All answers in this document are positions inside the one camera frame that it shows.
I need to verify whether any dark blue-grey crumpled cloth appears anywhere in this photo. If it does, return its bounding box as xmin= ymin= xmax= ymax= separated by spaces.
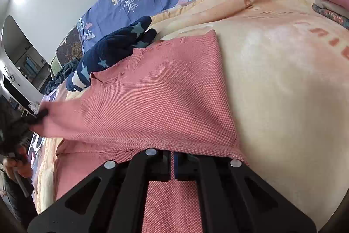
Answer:
xmin=44 ymin=58 xmax=81 ymax=94

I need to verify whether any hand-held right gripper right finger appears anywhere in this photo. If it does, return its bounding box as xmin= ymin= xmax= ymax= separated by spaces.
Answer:
xmin=174 ymin=152 xmax=317 ymax=233

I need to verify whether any person's left hand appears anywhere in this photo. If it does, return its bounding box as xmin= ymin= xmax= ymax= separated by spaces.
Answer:
xmin=3 ymin=150 xmax=34 ymax=179

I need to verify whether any black and white printed cloth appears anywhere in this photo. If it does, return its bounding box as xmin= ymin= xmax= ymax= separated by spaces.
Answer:
xmin=29 ymin=133 xmax=47 ymax=166

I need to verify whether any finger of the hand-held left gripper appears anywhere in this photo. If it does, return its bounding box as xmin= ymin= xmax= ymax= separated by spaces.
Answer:
xmin=27 ymin=109 xmax=50 ymax=128

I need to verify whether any cream printed plush blanket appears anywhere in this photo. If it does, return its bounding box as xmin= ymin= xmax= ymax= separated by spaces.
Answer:
xmin=34 ymin=0 xmax=349 ymax=231

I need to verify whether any beige folded garment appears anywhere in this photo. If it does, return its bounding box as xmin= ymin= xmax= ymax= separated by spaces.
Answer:
xmin=315 ymin=0 xmax=349 ymax=19

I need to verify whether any dark tree-pattern pillow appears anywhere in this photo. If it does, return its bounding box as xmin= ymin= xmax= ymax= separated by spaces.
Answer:
xmin=56 ymin=27 xmax=84 ymax=66

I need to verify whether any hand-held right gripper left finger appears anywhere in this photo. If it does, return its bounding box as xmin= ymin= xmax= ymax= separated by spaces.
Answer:
xmin=27 ymin=148 xmax=171 ymax=233

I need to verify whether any navy star-print fleece garment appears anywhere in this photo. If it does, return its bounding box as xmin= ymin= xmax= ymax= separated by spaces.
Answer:
xmin=66 ymin=16 xmax=157 ymax=92

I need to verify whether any folded pink clothes pile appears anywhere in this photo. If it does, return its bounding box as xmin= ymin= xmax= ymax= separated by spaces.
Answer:
xmin=311 ymin=4 xmax=349 ymax=29

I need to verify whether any pink knit sweater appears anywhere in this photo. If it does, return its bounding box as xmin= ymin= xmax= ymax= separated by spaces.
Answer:
xmin=29 ymin=29 xmax=248 ymax=233

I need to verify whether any white wall cabinet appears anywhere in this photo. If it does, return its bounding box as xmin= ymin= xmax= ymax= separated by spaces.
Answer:
xmin=0 ymin=15 xmax=52 ymax=116

